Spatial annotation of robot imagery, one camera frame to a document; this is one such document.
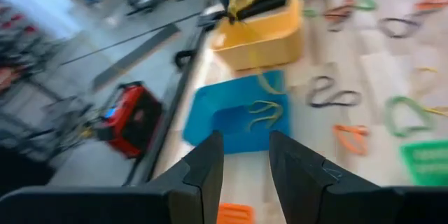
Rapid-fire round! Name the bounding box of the yellow plastic bin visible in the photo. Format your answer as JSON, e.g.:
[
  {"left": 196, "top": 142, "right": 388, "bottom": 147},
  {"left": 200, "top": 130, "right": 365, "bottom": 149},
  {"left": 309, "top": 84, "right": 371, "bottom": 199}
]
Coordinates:
[{"left": 209, "top": 0, "right": 305, "bottom": 71}]

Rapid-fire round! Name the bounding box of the dark brown rubber band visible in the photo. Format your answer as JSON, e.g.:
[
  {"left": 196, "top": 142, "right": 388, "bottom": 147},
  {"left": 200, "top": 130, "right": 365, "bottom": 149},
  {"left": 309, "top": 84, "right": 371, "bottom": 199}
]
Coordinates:
[{"left": 377, "top": 17, "right": 423, "bottom": 39}]

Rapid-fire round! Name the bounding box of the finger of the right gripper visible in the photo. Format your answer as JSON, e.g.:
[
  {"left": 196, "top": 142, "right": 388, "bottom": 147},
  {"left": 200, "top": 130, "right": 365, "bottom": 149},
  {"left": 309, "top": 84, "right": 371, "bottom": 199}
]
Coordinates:
[{"left": 234, "top": 0, "right": 288, "bottom": 22}]

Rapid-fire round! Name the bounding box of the red black power station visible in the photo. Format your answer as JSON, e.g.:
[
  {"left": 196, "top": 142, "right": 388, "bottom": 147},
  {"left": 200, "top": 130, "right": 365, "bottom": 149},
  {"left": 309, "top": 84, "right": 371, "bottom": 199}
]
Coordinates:
[{"left": 94, "top": 80, "right": 165, "bottom": 159}]

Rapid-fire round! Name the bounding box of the yellow rubber band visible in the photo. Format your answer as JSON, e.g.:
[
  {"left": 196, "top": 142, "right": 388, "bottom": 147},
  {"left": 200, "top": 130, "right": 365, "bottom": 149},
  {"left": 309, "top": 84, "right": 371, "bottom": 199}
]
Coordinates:
[
  {"left": 414, "top": 66, "right": 440, "bottom": 75},
  {"left": 421, "top": 106, "right": 448, "bottom": 118},
  {"left": 246, "top": 99, "right": 284, "bottom": 132},
  {"left": 227, "top": 0, "right": 286, "bottom": 95}
]

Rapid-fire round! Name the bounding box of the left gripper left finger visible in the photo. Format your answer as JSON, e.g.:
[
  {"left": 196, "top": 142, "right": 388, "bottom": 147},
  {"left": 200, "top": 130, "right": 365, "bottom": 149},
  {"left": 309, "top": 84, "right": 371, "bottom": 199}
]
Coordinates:
[{"left": 146, "top": 131, "right": 225, "bottom": 224}]

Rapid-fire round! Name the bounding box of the reddish brown rubber band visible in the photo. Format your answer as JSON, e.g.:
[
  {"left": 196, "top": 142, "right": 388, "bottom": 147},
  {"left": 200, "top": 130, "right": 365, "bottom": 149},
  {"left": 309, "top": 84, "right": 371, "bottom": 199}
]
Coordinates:
[{"left": 323, "top": 3, "right": 354, "bottom": 24}]

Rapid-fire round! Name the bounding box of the green slotted plastic basket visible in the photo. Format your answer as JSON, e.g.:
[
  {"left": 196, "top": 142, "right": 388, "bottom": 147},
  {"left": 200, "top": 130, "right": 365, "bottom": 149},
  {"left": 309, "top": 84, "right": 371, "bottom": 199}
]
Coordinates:
[{"left": 400, "top": 139, "right": 448, "bottom": 187}]

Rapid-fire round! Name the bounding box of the blue plastic bin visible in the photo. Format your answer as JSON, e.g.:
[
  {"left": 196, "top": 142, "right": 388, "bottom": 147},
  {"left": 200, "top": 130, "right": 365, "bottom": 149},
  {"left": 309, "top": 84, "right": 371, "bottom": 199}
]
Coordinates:
[{"left": 181, "top": 69, "right": 291, "bottom": 155}]

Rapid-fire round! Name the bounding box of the orange slotted plastic basket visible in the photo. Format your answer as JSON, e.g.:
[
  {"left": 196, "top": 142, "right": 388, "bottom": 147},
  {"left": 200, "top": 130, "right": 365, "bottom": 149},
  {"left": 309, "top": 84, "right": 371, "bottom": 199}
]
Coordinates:
[{"left": 216, "top": 202, "right": 256, "bottom": 224}]

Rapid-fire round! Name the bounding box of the black rubber band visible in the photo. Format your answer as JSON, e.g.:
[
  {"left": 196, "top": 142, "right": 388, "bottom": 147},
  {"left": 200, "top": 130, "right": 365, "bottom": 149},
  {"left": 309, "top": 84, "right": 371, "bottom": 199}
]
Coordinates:
[{"left": 306, "top": 75, "right": 363, "bottom": 109}]

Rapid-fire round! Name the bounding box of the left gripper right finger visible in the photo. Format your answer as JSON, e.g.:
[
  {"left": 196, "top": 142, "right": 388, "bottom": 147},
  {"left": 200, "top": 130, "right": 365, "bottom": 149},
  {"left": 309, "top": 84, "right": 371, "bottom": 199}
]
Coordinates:
[{"left": 269, "top": 131, "right": 381, "bottom": 224}]

